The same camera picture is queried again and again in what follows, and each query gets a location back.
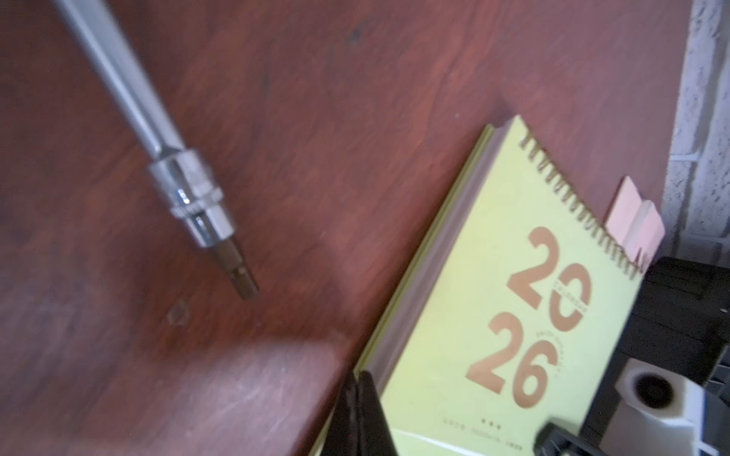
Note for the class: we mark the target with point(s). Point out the green 2026 calendar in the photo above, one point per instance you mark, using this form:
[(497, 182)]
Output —
[(509, 313)]

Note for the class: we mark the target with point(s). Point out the black handled screwdriver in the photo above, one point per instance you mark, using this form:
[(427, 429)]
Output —
[(183, 178)]

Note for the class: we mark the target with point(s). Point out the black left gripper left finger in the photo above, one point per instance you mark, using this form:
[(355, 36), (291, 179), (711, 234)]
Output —
[(358, 426)]

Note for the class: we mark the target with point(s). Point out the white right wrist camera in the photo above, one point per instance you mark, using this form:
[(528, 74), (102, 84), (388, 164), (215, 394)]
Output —
[(663, 413)]

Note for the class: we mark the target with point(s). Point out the pink 2026 desk calendar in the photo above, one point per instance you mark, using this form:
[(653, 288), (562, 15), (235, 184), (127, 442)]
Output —
[(635, 224)]

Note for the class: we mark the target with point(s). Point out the black plastic toolbox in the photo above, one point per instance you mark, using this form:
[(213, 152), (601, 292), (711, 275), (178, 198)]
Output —
[(680, 323)]

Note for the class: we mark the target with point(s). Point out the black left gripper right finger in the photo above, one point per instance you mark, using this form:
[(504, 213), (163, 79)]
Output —
[(553, 440)]

